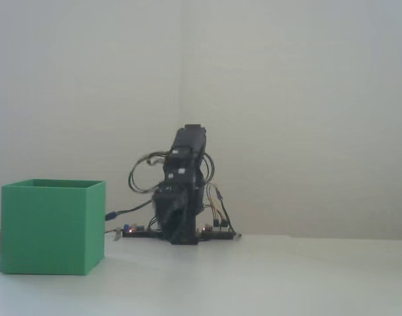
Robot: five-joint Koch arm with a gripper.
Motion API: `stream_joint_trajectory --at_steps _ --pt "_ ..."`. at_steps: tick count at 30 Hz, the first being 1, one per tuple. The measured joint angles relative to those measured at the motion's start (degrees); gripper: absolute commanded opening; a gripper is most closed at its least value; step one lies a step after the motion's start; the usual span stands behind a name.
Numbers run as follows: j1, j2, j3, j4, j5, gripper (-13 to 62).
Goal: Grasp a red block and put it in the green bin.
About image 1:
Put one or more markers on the grey tape strip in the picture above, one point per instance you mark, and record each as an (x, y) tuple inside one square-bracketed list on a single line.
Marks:
[(117, 234)]

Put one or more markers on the green bin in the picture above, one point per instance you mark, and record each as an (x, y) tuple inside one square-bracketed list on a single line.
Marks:
[(46, 230)]

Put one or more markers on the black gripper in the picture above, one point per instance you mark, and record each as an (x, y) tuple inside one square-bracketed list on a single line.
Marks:
[(179, 182)]

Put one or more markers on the blue controller circuit board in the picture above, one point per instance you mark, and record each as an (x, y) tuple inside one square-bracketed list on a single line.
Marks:
[(138, 232)]

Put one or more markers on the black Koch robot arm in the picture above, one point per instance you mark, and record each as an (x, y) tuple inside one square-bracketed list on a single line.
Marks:
[(191, 138)]

